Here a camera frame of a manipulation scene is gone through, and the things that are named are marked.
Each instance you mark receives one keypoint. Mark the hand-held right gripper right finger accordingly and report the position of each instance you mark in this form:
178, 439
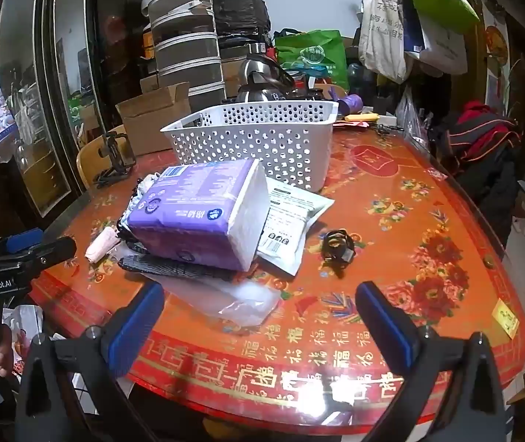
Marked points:
384, 327

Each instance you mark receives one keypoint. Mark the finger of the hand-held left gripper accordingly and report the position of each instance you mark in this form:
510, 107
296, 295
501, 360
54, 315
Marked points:
55, 251
23, 241

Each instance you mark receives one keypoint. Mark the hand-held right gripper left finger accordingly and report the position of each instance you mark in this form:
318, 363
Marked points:
135, 327

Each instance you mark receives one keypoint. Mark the grey knit glove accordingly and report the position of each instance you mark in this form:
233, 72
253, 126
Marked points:
175, 268

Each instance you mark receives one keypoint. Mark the purple tissue pack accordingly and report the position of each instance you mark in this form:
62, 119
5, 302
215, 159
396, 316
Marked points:
188, 212

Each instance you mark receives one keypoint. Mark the white printed pouch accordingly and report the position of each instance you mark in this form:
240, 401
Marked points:
290, 221

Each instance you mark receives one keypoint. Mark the white perforated plastic basket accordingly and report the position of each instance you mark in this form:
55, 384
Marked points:
253, 142

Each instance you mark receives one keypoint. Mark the person's left hand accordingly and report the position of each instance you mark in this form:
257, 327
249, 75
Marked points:
2, 357

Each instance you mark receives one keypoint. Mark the pink rolled cloth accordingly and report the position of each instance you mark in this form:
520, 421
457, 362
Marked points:
101, 246

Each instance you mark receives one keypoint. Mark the white crumpled packet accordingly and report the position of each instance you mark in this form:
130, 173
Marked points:
25, 327

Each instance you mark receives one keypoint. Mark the wooden chair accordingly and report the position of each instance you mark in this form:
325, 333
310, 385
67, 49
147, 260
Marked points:
89, 161

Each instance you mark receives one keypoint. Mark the black phone holder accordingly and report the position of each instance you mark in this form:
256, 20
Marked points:
115, 152

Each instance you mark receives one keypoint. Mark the yellow sticker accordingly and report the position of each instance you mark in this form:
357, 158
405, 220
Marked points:
505, 317

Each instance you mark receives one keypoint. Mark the red floral tablecloth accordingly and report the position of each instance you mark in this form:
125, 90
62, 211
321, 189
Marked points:
382, 184

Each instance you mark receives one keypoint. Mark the open cardboard box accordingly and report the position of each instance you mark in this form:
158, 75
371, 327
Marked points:
152, 124

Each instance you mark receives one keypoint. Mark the dark mirrored cabinet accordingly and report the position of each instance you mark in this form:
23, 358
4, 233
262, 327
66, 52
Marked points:
23, 55

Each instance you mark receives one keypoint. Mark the black key bunch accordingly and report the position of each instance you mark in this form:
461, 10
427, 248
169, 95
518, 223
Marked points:
384, 129

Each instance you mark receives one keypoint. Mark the red black backpack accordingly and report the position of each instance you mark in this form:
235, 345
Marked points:
478, 138

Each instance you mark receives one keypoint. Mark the yellow packet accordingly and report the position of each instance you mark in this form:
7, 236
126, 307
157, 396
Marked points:
363, 116

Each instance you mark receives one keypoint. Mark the clear crinkled plastic bag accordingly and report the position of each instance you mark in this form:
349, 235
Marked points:
409, 115

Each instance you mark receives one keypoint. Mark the purple plastic bag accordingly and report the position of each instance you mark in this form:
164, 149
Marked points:
352, 102

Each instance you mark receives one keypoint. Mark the grey white stacked storage tower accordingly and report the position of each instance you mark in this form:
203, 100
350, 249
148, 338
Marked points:
188, 55

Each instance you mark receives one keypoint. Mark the small cardboard box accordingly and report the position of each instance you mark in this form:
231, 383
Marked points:
232, 76

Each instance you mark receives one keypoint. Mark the steel gourd-shaped kettle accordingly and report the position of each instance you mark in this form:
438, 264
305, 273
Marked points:
257, 66

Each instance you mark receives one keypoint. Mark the green shopping bag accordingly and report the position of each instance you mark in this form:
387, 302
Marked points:
317, 50

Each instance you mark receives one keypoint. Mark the white hanging bag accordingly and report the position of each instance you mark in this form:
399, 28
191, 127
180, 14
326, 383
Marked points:
446, 46

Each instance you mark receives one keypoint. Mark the beige canvas tote bag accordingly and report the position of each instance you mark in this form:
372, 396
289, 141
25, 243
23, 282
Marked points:
382, 32

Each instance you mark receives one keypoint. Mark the blue hanging bag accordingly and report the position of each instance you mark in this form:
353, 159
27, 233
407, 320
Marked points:
412, 27

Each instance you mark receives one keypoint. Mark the black plastic bag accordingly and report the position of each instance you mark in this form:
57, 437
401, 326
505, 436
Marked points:
239, 9

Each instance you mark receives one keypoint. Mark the orange round wall ornament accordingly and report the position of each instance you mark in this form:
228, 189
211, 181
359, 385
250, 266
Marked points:
497, 41

